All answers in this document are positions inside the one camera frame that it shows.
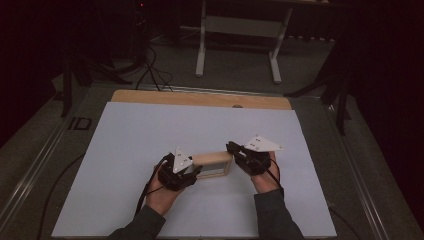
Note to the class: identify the person's right hand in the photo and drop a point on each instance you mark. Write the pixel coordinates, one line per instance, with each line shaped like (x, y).
(265, 183)

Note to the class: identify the black floor socket plate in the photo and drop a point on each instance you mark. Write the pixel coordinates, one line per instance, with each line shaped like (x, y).
(80, 123)

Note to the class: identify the white metal table frame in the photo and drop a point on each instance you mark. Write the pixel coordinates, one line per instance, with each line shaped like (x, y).
(240, 26)

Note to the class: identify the person's left hand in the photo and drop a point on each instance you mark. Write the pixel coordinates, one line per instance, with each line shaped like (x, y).
(161, 200)

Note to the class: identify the small wooden box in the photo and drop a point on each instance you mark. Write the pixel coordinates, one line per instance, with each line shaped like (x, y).
(213, 165)

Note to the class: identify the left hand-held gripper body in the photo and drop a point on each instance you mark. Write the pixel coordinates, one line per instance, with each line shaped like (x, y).
(171, 178)

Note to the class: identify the white board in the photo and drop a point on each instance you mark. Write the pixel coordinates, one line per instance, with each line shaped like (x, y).
(186, 133)

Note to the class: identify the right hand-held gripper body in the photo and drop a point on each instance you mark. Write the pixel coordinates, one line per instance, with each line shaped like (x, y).
(255, 161)

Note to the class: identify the black metal stand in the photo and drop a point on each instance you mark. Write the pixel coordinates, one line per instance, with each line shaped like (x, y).
(341, 100)
(68, 86)

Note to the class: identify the metal floor rail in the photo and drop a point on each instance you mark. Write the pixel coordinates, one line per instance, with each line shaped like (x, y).
(361, 180)
(30, 180)

